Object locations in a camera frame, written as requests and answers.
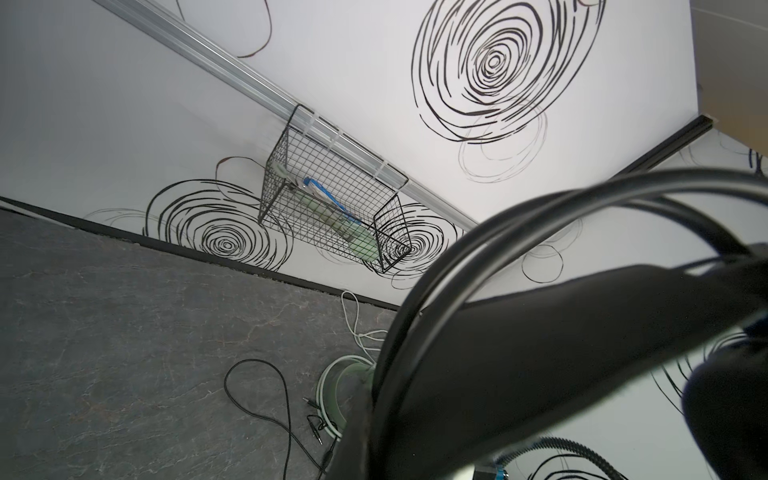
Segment black blue headphones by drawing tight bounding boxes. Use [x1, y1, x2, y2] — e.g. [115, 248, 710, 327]
[328, 169, 767, 479]

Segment mint green headphones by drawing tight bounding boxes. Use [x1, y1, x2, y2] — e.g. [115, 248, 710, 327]
[314, 355, 376, 440]

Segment green item in basket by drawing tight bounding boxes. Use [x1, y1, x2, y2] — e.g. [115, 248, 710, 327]
[269, 163, 380, 262]

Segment mint green headphone cable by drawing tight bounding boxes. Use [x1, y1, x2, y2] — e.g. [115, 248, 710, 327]
[340, 290, 397, 361]

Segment black wire basket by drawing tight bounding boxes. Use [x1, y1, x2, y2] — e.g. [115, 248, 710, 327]
[258, 107, 412, 273]

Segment blue handled tool in basket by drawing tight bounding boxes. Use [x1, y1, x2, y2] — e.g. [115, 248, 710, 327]
[302, 177, 361, 225]

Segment aluminium wall rail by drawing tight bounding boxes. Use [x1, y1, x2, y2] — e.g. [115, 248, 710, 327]
[98, 1, 477, 231]

